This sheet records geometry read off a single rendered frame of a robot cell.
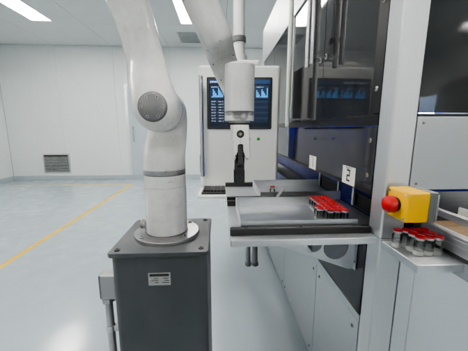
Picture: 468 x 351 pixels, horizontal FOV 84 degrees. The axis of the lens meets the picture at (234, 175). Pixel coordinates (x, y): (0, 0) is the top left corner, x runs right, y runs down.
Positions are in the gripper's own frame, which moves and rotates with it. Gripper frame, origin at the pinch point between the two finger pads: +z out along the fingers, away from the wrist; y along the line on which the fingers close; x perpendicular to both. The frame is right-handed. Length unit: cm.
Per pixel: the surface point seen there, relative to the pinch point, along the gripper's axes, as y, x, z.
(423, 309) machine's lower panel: -12, -52, 37
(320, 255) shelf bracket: -1.1, -25.6, 25.4
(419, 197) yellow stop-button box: -21.5, -39.1, 1.3
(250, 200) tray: 19.6, -5.8, 12.9
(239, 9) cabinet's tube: 95, -7, -84
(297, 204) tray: 19.6, -24.2, 14.9
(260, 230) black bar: -8.0, -5.5, 14.0
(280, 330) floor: 58, -29, 103
